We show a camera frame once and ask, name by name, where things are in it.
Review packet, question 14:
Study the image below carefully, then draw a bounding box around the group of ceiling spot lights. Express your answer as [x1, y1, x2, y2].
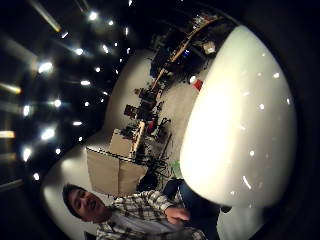
[19, 0, 134, 183]

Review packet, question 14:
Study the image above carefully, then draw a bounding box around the green object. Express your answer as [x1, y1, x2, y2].
[170, 160, 183, 180]

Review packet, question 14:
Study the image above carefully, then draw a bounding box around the red container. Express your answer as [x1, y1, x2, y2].
[192, 78, 204, 92]

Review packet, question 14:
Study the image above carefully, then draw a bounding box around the beige cardboard box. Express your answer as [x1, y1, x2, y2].
[109, 128, 135, 158]

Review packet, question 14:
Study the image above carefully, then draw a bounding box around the short wooden desk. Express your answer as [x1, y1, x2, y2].
[130, 120, 147, 159]

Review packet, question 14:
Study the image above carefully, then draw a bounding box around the the person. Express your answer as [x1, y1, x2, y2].
[62, 181, 222, 240]

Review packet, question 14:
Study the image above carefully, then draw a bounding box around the long wooden desk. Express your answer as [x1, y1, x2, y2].
[150, 15, 219, 92]

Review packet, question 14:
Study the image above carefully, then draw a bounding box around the small beige partition board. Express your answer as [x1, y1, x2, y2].
[117, 159, 148, 198]

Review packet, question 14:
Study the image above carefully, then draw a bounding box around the small red object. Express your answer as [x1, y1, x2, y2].
[146, 119, 157, 135]

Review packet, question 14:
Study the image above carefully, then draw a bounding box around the large beige partition board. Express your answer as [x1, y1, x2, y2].
[85, 147, 120, 197]

